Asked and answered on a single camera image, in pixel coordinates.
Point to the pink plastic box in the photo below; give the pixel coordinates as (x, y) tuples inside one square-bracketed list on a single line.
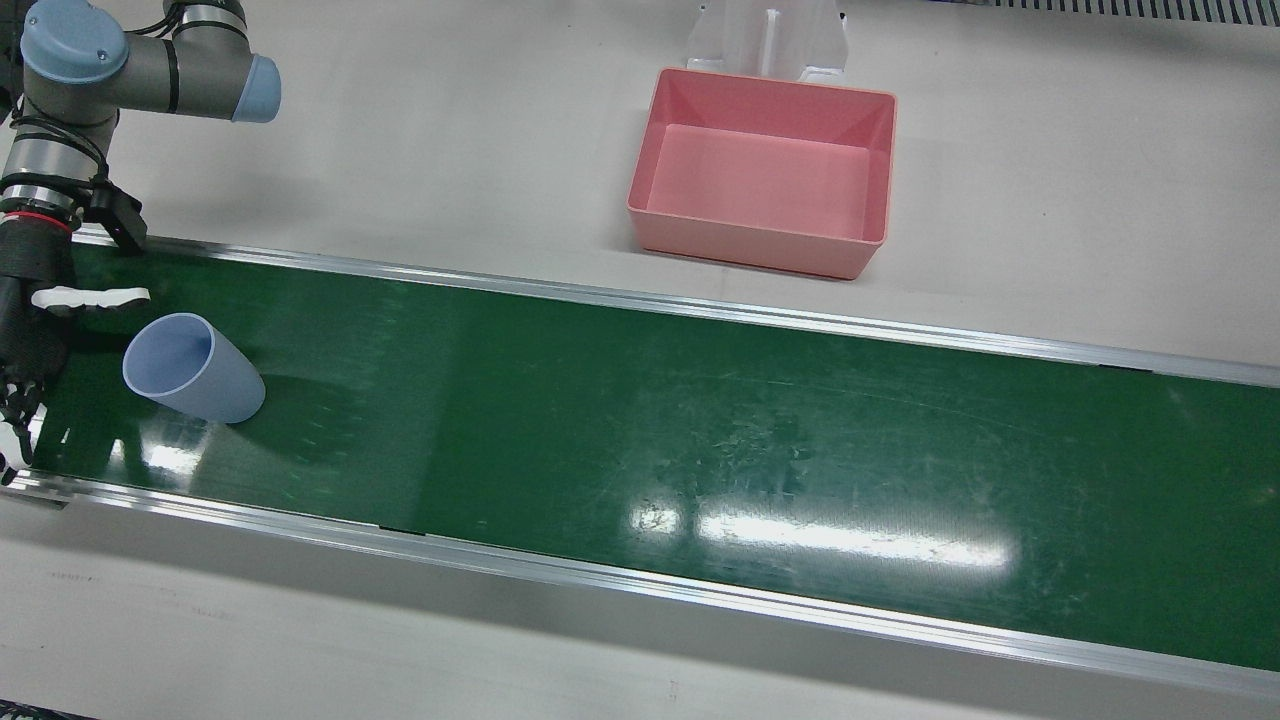
[(765, 180)]

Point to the lavender blue plastic cup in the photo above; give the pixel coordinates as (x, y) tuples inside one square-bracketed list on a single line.
[(205, 375)]

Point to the green conveyor belt with rails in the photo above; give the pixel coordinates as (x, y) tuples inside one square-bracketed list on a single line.
[(640, 440)]

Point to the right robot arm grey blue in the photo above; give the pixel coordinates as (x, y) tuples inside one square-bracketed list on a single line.
[(120, 70)]

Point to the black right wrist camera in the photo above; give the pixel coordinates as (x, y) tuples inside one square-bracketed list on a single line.
[(118, 215)]

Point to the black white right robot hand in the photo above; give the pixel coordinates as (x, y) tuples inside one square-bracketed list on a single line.
[(35, 300)]

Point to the black vent grille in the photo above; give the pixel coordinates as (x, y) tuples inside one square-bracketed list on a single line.
[(1130, 8)]

